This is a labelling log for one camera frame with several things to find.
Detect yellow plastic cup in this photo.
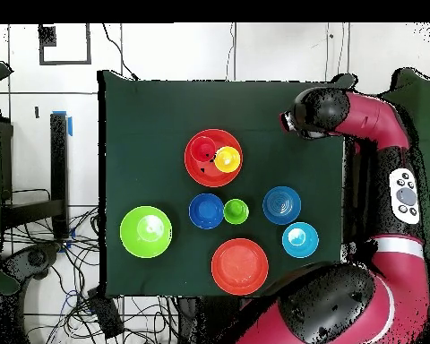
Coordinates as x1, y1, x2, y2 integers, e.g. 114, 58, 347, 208
213, 145, 242, 175

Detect orange plastic cup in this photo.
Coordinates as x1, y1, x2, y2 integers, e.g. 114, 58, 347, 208
189, 134, 218, 162

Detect orange plastic bowl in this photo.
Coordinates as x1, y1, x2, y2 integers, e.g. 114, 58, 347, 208
211, 237, 270, 297
184, 128, 244, 188

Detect blue ribbed plastic bowl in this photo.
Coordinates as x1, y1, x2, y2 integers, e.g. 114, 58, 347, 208
262, 185, 303, 226

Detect green plastic cup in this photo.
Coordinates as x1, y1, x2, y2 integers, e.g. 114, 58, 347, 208
222, 198, 251, 226

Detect dark blue plastic bowl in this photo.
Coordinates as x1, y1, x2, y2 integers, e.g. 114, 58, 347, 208
188, 193, 226, 230

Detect light blue plastic bowl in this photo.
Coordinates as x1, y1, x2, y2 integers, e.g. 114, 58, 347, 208
281, 221, 321, 260

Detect dark green tablecloth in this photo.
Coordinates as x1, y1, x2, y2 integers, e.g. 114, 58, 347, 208
97, 69, 358, 300

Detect green plastic bowl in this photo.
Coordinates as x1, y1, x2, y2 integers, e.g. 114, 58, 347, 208
119, 205, 174, 260

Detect blue tape strip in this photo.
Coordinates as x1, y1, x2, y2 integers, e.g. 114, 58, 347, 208
52, 109, 73, 138

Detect black power brick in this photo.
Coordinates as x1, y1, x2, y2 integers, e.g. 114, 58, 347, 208
87, 288, 125, 340

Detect black metal post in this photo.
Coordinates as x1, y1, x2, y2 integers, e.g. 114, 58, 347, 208
344, 137, 358, 245
49, 111, 71, 240

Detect black cable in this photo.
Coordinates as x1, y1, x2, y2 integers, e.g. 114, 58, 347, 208
101, 22, 140, 81

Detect black square frame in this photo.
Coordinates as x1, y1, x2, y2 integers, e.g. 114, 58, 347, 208
38, 22, 92, 66

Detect tangled floor cables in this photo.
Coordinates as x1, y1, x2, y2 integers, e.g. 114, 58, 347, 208
3, 205, 180, 344

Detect grey pedestal foot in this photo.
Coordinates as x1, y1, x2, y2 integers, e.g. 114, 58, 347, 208
0, 242, 63, 281

